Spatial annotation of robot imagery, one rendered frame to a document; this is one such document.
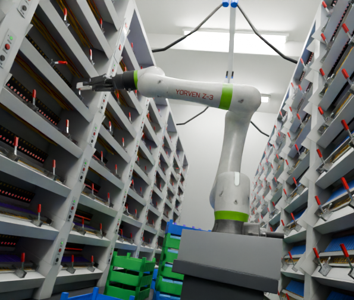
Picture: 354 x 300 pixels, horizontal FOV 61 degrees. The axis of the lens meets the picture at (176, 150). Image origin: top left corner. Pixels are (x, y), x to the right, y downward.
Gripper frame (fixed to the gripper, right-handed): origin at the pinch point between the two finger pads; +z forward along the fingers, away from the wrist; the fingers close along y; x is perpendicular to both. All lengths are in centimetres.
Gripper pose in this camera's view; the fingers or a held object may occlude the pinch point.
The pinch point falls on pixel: (84, 86)
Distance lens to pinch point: 156.4
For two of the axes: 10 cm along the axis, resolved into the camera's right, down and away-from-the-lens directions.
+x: -0.4, -9.4, 3.5
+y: 1.4, 3.4, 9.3
